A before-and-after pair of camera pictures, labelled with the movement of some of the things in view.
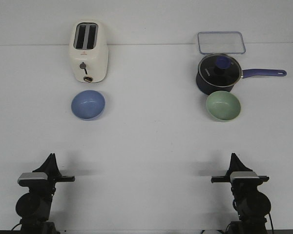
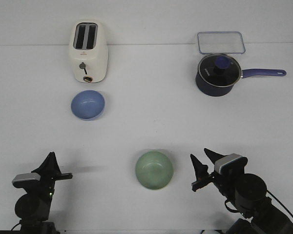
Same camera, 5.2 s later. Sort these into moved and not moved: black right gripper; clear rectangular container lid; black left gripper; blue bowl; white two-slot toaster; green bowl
Moved: black right gripper; green bowl
Not moved: clear rectangular container lid; black left gripper; white two-slot toaster; blue bowl
